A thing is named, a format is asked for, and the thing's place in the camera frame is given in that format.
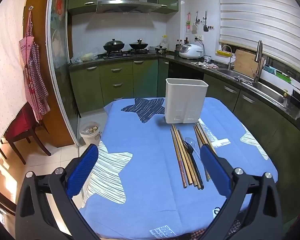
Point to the plastic bags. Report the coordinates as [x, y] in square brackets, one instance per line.
[86, 57]

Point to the row of wooden chopsticks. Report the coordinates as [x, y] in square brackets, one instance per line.
[181, 160]

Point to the yellow sponge rack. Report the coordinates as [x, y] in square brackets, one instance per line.
[223, 53]

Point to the white plastic utensil holder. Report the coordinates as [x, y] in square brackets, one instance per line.
[185, 100]

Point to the hanging black spatula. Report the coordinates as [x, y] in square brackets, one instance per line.
[206, 26]

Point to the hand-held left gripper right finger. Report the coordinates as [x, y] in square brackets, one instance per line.
[215, 170]

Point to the black spoon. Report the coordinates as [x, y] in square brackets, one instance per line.
[189, 147]

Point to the steel kitchen sink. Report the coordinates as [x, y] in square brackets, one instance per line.
[267, 88]

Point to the steel kitchen faucet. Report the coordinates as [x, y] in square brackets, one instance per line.
[258, 57]

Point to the wooden cutting board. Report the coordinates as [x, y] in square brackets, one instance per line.
[243, 61]

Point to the white rice cooker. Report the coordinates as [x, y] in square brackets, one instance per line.
[191, 51]

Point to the green plastic basin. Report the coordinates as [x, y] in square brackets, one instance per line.
[283, 77]

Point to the dark wooden chair red cushion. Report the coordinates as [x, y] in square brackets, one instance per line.
[20, 127]

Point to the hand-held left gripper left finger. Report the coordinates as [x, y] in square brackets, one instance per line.
[82, 170]

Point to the white wall socket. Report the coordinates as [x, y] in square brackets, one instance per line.
[198, 38]

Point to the dark sauce bottles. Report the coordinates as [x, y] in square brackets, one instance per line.
[181, 45]

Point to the blue star-print tablecloth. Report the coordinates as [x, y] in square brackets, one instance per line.
[145, 155]

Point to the black gas stove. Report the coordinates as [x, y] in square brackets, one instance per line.
[126, 54]

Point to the hanging white kitchen tool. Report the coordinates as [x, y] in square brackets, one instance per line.
[195, 27]

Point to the white window blind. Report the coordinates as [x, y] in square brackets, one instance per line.
[260, 12]

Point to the small steel pot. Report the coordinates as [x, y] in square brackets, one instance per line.
[161, 50]

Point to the black wok with lid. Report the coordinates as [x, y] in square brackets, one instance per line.
[139, 45]
[113, 45]

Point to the clear plastic spoon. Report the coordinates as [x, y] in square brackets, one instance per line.
[191, 140]

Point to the white trash bin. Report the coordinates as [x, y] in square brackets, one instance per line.
[90, 137]

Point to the red checked apron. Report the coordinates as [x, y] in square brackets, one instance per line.
[32, 75]

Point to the cooking oil bottle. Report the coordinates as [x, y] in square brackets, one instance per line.
[164, 42]

